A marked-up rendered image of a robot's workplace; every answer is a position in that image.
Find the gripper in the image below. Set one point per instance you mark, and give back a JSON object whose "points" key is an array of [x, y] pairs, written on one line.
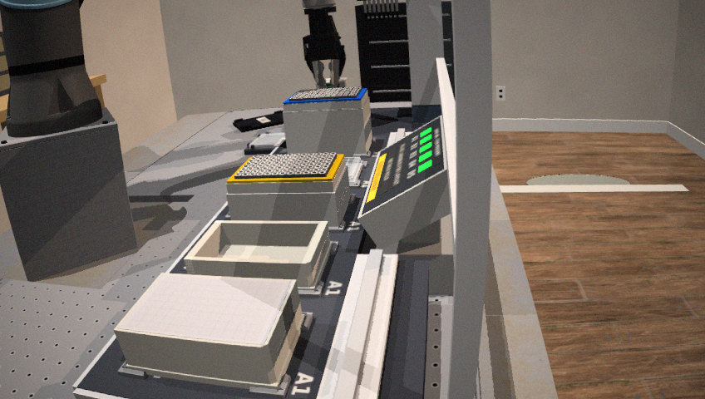
{"points": [[323, 47]]}

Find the grey tip rack with blue rim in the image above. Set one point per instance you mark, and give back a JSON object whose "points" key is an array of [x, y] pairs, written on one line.
{"points": [[328, 120]]}

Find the beige open rectangular reservoir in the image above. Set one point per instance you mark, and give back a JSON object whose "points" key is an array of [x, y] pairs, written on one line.
{"points": [[263, 249]]}

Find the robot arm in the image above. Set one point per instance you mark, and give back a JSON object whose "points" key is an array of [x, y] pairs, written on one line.
{"points": [[50, 91]]}

